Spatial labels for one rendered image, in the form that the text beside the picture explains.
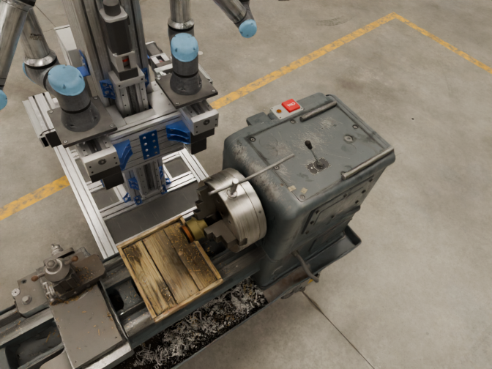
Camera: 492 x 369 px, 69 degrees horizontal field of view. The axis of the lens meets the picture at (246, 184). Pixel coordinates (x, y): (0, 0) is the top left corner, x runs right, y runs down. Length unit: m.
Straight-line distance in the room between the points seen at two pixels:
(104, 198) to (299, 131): 1.52
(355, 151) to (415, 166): 1.98
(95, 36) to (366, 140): 1.17
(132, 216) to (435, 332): 2.10
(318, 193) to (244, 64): 2.75
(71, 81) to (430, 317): 2.48
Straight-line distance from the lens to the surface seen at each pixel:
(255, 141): 1.43
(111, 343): 1.40
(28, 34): 1.55
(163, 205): 2.48
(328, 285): 2.58
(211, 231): 1.35
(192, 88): 1.72
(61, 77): 1.54
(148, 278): 1.53
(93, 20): 1.63
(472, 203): 3.50
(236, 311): 1.79
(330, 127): 1.56
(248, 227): 1.31
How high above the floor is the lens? 2.31
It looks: 54 degrees down
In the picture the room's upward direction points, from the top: 10 degrees clockwise
